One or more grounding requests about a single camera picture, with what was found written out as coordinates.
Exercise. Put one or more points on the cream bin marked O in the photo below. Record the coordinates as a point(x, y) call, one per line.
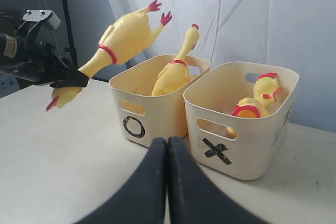
point(141, 116)

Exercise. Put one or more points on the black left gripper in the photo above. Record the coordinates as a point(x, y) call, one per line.
point(38, 64)

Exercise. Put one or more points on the yellow rubber chicken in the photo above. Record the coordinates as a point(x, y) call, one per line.
point(176, 73)
point(125, 38)

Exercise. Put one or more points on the headless yellow chicken body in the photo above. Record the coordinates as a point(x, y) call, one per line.
point(249, 108)

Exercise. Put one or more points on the yellow rubber chicken front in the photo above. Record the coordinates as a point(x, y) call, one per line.
point(176, 73)

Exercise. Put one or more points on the detached yellow chicken head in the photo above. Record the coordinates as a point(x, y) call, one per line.
point(266, 88)

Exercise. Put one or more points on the blue-grey backdrop curtain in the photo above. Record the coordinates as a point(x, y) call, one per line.
point(296, 34)

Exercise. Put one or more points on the cream bin marked X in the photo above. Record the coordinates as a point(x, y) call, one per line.
point(239, 147)

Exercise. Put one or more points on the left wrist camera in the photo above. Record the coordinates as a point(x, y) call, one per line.
point(34, 20)

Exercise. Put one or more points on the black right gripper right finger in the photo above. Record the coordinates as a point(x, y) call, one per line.
point(193, 197)

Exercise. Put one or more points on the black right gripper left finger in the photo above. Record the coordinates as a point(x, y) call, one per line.
point(142, 198)

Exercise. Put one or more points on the black stand pole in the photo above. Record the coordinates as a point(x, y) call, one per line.
point(71, 49)

